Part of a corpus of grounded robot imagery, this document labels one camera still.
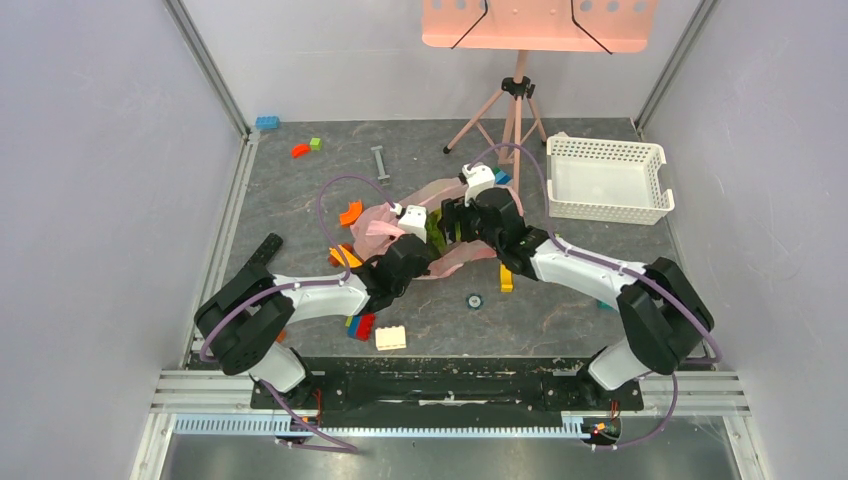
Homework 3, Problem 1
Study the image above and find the pink plastic bag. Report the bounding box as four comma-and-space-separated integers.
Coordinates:
350, 178, 496, 280

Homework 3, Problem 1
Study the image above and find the green fake fruit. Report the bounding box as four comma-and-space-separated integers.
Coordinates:
425, 209, 448, 261

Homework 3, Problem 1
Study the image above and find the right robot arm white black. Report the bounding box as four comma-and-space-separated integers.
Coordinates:
439, 188, 714, 408

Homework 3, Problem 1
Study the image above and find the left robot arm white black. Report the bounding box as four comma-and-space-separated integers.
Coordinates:
195, 234, 429, 408

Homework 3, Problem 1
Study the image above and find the yellow orange toy car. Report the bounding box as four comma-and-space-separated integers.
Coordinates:
328, 243, 362, 268

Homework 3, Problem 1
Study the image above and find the green blue grey brick stack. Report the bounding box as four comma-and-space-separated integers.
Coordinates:
493, 168, 512, 185

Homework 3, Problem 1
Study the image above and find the multicolour stacked brick block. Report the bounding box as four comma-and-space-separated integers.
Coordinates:
345, 313, 376, 342

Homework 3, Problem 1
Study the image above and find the yellow curved toy brick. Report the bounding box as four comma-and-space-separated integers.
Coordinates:
499, 264, 514, 293

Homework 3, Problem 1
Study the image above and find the cream white toy brick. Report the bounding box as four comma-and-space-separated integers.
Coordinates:
374, 326, 407, 351

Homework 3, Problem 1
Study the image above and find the orange curved toy piece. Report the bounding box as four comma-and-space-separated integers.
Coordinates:
338, 200, 364, 227

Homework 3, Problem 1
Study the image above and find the grey toy bar piece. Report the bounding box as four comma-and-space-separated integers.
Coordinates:
371, 145, 390, 185

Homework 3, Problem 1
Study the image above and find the white plastic basket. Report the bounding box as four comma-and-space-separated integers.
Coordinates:
546, 132, 675, 226

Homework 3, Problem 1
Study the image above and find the red arch toy brick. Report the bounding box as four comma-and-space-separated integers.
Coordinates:
290, 144, 312, 159

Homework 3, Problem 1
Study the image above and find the pink music stand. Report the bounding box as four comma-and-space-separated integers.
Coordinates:
421, 0, 658, 154

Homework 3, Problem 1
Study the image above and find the blue toy brick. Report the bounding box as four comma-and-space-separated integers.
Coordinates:
254, 115, 280, 131

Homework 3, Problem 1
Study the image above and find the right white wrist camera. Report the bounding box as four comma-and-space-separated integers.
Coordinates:
460, 163, 495, 206

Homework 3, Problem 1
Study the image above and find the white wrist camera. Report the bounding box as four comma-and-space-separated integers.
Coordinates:
388, 204, 428, 243
460, 163, 495, 206

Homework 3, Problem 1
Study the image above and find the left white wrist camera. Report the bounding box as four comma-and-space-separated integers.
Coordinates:
388, 204, 428, 243

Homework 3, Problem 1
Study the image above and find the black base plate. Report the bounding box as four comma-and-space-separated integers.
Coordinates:
285, 356, 644, 428

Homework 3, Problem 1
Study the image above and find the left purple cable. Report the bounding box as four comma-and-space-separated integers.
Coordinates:
198, 173, 403, 456

